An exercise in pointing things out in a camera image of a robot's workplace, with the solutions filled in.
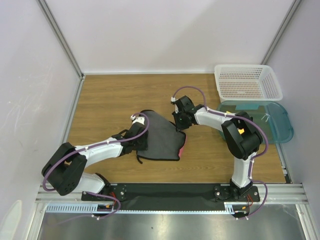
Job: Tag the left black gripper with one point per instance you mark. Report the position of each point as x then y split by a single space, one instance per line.
144 146

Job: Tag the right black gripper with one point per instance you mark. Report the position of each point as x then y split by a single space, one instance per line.
180 122

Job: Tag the yellow and black towel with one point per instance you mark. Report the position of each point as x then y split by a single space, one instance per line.
241 131

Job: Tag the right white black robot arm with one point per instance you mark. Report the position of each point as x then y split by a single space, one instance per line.
242 137

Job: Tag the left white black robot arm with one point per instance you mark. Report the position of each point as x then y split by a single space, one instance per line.
64 173

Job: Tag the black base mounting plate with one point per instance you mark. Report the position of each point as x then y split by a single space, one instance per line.
178 197

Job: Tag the white perforated plastic basket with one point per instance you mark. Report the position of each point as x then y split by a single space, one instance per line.
247 82

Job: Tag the teal transparent plastic tray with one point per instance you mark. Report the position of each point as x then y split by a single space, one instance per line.
270 116

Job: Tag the white object at left edge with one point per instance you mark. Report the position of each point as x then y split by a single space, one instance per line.
11 220

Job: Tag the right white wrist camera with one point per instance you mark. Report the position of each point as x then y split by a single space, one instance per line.
173 102

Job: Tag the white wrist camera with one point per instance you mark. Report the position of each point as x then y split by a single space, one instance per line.
173 102
137 119

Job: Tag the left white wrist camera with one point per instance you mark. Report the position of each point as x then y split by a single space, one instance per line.
137 119

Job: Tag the left grey cable duct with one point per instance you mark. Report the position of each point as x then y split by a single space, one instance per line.
83 208

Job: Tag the grey cable duct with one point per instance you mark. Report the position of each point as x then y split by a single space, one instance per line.
237 207
83 208

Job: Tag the right grey cable duct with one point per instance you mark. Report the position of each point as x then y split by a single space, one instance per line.
237 207

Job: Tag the aluminium frame rail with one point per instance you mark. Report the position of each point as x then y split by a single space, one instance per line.
278 193

